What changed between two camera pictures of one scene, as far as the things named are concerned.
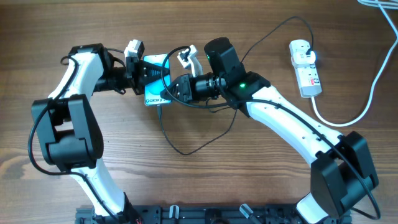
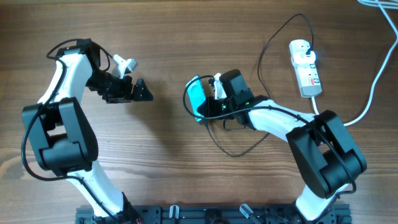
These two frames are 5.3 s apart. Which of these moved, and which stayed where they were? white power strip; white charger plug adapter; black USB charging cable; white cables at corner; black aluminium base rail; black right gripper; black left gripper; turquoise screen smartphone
Moved: black USB charging cable; black left gripper; turquoise screen smartphone; black right gripper
Stayed: white charger plug adapter; white cables at corner; white power strip; black aluminium base rail
